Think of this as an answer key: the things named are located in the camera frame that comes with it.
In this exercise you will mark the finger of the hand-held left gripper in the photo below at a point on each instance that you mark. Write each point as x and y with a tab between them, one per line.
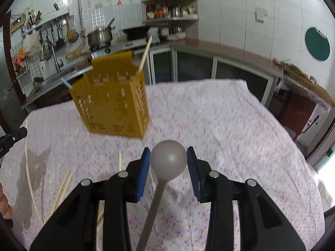
15	135

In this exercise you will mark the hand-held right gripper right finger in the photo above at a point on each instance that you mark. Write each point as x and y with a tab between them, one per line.
193	174

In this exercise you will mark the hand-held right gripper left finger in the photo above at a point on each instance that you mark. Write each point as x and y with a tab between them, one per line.
142	174

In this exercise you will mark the grey spoon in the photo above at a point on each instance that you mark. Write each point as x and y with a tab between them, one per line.
168	159

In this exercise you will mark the yellow perforated utensil holder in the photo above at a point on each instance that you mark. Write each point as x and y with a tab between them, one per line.
112	104

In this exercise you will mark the person's left hand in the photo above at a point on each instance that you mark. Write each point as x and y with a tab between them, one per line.
4	206

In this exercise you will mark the floral tablecloth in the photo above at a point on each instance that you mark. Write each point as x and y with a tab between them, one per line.
209	125

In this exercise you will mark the steel sink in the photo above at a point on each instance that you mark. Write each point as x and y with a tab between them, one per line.
52	79

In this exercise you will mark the steel faucet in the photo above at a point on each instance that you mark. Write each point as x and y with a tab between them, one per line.
53	55

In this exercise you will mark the white hanging cloth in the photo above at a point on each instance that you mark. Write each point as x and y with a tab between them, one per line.
30	44

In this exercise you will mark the kitchen counter cabinet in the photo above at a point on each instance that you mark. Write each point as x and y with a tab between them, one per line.
193	65

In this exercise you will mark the steel cooking pot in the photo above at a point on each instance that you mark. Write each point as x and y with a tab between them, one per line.
99	37

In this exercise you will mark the white appliance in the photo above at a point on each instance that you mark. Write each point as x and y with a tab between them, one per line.
314	125

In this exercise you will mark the steel gas stove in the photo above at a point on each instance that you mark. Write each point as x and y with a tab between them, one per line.
125	44

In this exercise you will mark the black wok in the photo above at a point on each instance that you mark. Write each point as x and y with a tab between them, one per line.
136	32

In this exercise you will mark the straw broom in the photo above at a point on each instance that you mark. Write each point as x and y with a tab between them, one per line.
301	75

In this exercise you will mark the row of condiment bottles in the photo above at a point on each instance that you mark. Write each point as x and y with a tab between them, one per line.
159	11

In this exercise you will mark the green round board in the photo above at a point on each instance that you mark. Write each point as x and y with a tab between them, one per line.
317	44

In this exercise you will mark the wall rack with hanging utensils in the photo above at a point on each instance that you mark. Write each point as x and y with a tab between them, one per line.
59	31

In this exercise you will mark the white wall device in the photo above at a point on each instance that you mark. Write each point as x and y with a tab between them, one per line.
16	22

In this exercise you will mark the wall chopstick cup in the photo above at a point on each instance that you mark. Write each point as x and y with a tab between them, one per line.
32	19

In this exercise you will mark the grey wall pipe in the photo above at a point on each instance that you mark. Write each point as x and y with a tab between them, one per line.
79	5

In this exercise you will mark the white wall outlet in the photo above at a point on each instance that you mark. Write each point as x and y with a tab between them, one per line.
261	15

